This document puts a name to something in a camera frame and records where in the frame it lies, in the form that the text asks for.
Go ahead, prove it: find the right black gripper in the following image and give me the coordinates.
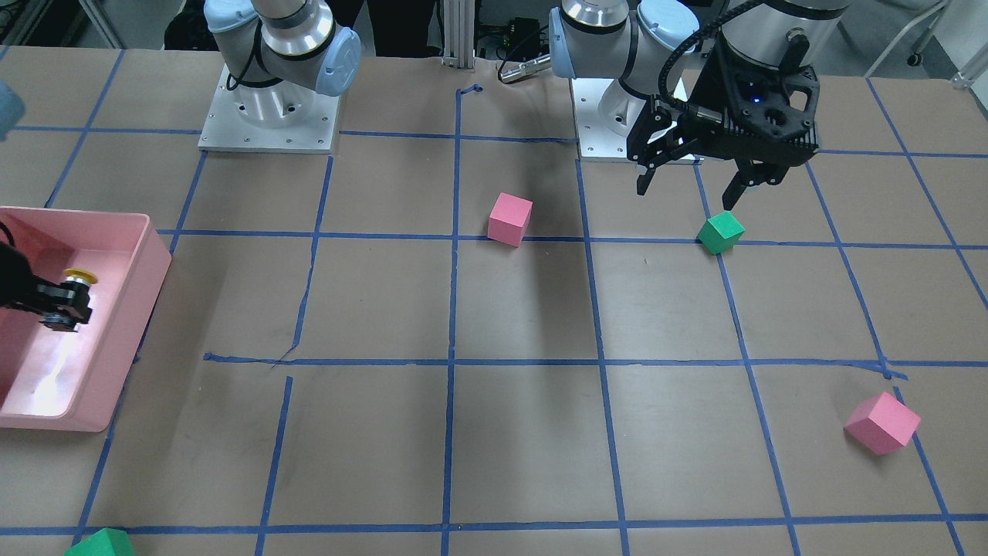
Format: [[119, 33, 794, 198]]
[[1, 243, 95, 332]]

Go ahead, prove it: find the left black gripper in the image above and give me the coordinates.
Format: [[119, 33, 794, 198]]
[[627, 59, 820, 211]]

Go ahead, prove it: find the yellow push button switch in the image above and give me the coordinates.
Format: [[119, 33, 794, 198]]
[[63, 267, 98, 287]]

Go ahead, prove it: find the pink cube near left arm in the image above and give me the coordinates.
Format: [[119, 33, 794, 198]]
[[844, 392, 922, 456]]

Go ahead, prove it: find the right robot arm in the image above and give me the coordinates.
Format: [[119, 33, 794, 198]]
[[2, 1, 361, 332]]

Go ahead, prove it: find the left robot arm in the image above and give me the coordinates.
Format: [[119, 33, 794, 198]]
[[548, 1, 849, 211]]

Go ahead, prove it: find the green cube centre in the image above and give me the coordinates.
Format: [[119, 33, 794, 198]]
[[696, 211, 746, 256]]

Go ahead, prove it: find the pink plastic bin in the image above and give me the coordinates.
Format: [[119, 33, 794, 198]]
[[1, 205, 171, 432]]

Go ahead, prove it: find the pink cube centre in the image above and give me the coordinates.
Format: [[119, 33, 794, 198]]
[[486, 192, 533, 249]]

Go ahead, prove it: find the green cube near bin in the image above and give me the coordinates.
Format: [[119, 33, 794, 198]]
[[64, 527, 136, 556]]

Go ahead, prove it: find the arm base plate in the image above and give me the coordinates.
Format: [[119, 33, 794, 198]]
[[198, 66, 340, 154], [570, 78, 645, 163]]

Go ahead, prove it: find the aluminium frame post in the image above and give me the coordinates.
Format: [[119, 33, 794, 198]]
[[438, 0, 476, 73]]

